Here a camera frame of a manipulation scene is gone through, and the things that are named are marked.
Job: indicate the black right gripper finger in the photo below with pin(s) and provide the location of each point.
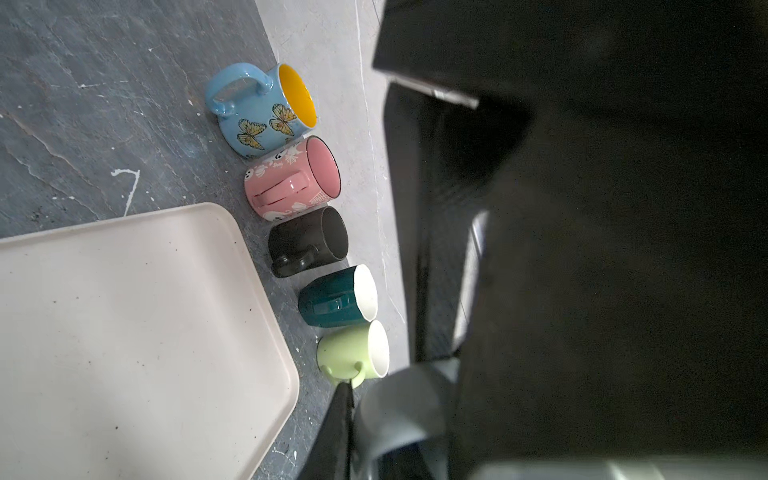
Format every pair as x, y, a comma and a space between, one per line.
329, 457

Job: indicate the grey mug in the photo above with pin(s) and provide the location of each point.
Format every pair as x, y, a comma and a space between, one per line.
408, 407

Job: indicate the light green mug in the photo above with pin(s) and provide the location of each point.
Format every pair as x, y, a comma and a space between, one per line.
354, 354

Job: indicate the dark green mug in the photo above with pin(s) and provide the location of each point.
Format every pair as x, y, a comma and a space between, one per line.
343, 298

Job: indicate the black mug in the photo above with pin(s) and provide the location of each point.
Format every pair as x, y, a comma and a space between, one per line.
309, 241

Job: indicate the pink patterned mug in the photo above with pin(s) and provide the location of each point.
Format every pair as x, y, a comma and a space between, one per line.
299, 177

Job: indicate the blue mug yellow inside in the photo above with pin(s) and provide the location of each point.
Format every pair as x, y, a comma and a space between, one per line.
259, 112

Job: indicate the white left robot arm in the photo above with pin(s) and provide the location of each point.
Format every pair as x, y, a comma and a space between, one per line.
580, 191

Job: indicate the beige tray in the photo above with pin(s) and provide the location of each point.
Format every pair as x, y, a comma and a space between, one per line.
143, 347

